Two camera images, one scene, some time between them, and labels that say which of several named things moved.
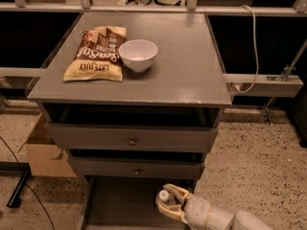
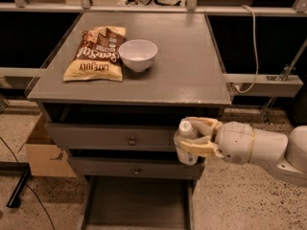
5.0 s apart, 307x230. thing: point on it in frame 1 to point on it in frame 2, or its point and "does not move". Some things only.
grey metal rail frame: (282, 82) does not move
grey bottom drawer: (129, 203) does not move
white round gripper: (197, 210) to (235, 141)
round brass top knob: (131, 142) does not move
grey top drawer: (134, 137) does not move
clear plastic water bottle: (165, 197) to (184, 131)
